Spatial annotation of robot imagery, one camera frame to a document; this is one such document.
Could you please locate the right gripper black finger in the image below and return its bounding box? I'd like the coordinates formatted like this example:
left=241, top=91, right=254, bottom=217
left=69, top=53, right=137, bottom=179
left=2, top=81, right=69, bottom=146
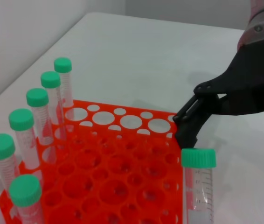
left=173, top=93, right=227, bottom=149

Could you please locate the orange test tube rack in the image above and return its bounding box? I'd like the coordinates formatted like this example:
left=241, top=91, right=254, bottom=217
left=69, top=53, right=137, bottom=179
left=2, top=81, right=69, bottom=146
left=0, top=99, right=185, bottom=224

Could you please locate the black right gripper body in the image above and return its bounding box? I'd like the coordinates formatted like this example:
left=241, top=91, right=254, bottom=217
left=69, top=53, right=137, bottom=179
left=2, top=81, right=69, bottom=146
left=194, top=35, right=264, bottom=115

